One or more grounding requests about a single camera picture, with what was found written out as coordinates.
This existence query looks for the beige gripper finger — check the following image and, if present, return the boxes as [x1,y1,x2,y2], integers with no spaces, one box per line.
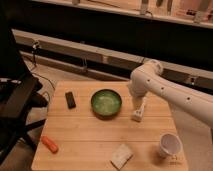
[132,97,145,110]

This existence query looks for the green ceramic bowl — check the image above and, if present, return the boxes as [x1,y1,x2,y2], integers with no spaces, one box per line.
[91,89,122,117]

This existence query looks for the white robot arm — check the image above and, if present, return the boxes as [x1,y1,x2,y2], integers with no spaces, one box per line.
[128,60,213,129]

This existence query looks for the white tube bottle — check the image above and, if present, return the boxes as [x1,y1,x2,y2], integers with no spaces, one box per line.
[131,102,146,122]

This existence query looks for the white paper cup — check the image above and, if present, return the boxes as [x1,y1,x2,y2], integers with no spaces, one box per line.
[158,133,182,158]

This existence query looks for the beige sponge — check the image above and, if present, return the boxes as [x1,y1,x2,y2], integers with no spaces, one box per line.
[110,144,133,170]

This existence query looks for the black rectangular block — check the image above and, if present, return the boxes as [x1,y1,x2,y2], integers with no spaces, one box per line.
[65,92,76,109]

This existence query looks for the orange carrot toy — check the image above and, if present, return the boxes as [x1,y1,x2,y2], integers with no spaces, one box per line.
[41,136,58,154]

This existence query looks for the black office chair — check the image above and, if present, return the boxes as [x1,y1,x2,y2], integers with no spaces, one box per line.
[0,17,48,165]

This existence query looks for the black cable on floor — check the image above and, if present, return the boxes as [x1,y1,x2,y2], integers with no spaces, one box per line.
[23,54,56,101]

